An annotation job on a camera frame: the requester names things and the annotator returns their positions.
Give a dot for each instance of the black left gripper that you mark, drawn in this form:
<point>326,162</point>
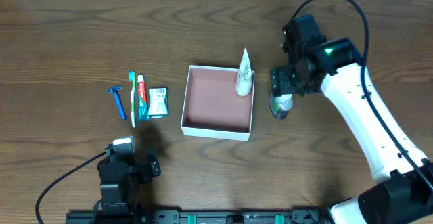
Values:
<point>153,166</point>

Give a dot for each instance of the white box with pink interior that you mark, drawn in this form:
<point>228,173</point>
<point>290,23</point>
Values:
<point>212,108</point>

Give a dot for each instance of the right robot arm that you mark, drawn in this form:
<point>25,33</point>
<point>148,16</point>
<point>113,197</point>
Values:
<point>402,172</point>

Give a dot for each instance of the green and white soap packet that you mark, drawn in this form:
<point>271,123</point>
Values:
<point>158,106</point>

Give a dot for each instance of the clear pump soap bottle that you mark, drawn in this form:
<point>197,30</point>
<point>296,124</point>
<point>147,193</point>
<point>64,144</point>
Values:
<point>280,106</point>

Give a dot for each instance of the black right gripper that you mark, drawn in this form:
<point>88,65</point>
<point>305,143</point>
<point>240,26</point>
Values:
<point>279,82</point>

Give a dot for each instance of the white floral lotion tube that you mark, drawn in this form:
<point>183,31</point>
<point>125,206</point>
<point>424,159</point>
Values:
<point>243,84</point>

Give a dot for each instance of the blue disposable razor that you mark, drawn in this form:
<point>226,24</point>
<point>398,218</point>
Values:
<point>114,91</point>

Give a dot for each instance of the green and white toothbrush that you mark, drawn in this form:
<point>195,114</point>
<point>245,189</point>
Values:
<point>132,78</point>

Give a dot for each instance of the black mounting rail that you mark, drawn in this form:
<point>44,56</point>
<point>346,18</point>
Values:
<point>296,216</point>

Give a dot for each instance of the red and teal toothpaste tube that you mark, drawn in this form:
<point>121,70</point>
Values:
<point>142,99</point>

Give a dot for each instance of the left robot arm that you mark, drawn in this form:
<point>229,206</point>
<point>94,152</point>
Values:
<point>119,198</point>

